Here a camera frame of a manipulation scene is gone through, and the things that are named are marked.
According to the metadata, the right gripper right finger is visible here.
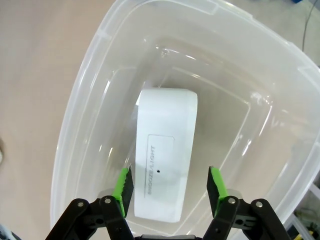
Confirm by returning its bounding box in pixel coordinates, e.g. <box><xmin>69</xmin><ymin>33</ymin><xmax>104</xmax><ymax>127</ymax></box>
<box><xmin>202</xmin><ymin>165</ymin><xmax>293</xmax><ymax>240</ymax></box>

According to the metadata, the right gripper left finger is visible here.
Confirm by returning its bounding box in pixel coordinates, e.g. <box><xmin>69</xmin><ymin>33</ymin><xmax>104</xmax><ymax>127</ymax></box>
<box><xmin>44</xmin><ymin>164</ymin><xmax>138</xmax><ymax>240</ymax></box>

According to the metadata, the unwrapped white clock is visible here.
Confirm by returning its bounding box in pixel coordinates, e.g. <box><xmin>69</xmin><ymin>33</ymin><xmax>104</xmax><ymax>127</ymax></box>
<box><xmin>133</xmin><ymin>87</ymin><xmax>200</xmax><ymax>225</ymax></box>

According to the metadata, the clear plastic container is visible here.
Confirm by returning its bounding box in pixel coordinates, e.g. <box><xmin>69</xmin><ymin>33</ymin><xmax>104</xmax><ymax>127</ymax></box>
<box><xmin>49</xmin><ymin>0</ymin><xmax>320</xmax><ymax>240</ymax></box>

